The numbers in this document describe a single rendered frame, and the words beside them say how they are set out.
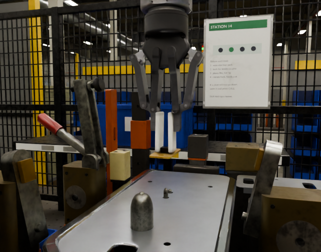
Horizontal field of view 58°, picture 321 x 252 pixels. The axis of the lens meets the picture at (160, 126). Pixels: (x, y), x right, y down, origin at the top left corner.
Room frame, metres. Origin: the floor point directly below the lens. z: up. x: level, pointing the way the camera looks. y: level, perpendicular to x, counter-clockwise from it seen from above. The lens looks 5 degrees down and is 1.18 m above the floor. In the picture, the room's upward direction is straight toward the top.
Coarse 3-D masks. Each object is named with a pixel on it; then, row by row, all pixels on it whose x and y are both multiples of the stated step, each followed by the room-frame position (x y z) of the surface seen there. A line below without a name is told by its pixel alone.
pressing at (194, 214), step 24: (120, 192) 0.54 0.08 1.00; (144, 192) 0.54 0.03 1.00; (192, 192) 0.54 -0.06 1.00; (216, 192) 0.54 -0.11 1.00; (96, 216) 0.43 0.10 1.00; (120, 216) 0.43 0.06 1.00; (168, 216) 0.43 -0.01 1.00; (192, 216) 0.43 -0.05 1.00; (216, 216) 0.43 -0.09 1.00; (48, 240) 0.35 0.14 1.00; (72, 240) 0.35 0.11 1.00; (96, 240) 0.35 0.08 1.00; (120, 240) 0.35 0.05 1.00; (144, 240) 0.35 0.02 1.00; (168, 240) 0.35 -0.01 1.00; (192, 240) 0.35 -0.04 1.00; (216, 240) 0.35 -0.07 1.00
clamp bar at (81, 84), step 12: (84, 84) 0.54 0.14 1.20; (96, 84) 0.54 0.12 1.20; (84, 96) 0.54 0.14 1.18; (84, 108) 0.54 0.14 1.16; (96, 108) 0.57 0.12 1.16; (84, 120) 0.54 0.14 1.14; (96, 120) 0.57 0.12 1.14; (84, 132) 0.54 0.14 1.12; (96, 132) 0.57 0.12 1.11; (84, 144) 0.54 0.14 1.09; (96, 144) 0.56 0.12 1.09; (96, 156) 0.54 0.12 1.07
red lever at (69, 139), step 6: (42, 114) 0.58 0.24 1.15; (42, 120) 0.58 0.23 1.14; (48, 120) 0.58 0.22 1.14; (54, 120) 0.58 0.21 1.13; (48, 126) 0.57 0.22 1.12; (54, 126) 0.57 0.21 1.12; (60, 126) 0.57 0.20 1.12; (54, 132) 0.57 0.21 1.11; (60, 132) 0.57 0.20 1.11; (66, 132) 0.57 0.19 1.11; (66, 138) 0.56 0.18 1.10; (72, 138) 0.56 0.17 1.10; (72, 144) 0.56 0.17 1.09; (78, 144) 0.56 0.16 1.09; (78, 150) 0.56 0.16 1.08
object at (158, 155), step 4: (160, 148) 0.51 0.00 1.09; (164, 148) 0.51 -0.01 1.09; (176, 148) 0.55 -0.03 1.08; (156, 152) 0.51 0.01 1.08; (160, 152) 0.51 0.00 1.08; (164, 152) 0.51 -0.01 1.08; (168, 152) 0.51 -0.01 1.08; (172, 152) 0.51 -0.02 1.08; (176, 152) 0.51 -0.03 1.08; (152, 156) 0.48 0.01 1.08; (156, 156) 0.48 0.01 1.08; (160, 156) 0.47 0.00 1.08; (164, 156) 0.47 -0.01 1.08; (168, 156) 0.47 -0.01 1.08; (172, 156) 0.49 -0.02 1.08
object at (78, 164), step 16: (80, 160) 0.59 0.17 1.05; (64, 176) 0.54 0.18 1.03; (80, 176) 0.53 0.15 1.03; (96, 176) 0.54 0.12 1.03; (64, 192) 0.54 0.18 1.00; (80, 192) 0.53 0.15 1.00; (96, 192) 0.53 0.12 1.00; (64, 208) 0.54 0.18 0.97; (80, 208) 0.53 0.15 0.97; (64, 224) 0.54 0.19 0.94
